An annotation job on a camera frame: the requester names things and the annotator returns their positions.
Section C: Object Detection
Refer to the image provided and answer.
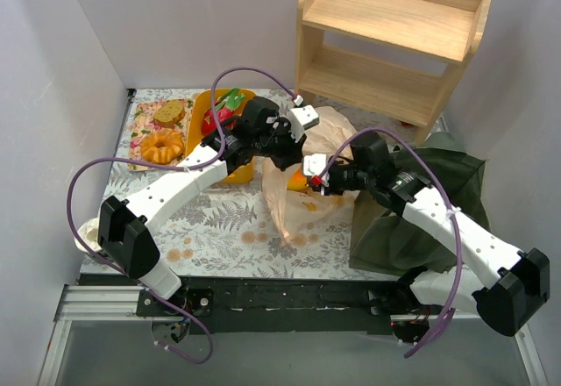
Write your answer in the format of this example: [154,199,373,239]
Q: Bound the red pepper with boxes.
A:
[201,88,245,136]

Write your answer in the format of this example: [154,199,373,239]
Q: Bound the bundt cake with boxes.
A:
[140,128,185,165]

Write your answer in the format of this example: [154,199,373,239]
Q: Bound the floral table mat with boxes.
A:
[80,87,483,282]

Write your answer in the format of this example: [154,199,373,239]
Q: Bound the tape roll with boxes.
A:
[78,217,109,259]

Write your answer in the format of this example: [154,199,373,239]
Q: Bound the yellow plastic bin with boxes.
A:
[183,88,257,184]

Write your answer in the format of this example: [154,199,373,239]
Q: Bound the slice of bread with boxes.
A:
[153,99,186,129]

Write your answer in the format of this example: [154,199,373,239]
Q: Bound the floral rectangular tray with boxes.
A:
[129,98,193,165]

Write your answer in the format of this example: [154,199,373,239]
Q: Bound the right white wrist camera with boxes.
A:
[302,154,330,196]

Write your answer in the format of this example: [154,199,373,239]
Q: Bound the aluminium frame rail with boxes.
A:
[38,285,549,385]

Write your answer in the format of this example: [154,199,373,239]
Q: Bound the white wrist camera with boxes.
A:
[302,154,330,196]
[286,95,320,142]

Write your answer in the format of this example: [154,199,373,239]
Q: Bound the orange plastic grocery bag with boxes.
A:
[262,106,359,243]

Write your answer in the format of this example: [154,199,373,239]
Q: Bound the wooden shelf unit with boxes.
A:
[295,0,492,145]

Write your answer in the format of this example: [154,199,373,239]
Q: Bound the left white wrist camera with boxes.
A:
[286,95,320,142]

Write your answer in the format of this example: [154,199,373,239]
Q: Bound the dark green tote bag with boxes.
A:
[349,132,490,276]

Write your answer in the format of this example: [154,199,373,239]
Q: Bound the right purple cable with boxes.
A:
[323,127,465,359]

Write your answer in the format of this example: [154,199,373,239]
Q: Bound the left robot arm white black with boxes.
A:
[98,96,319,316]

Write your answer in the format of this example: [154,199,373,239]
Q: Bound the yellow mango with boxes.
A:
[287,169,308,192]

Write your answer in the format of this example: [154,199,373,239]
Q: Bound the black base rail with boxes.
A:
[136,277,440,334]

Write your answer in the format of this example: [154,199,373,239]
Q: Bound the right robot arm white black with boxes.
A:
[304,131,550,336]

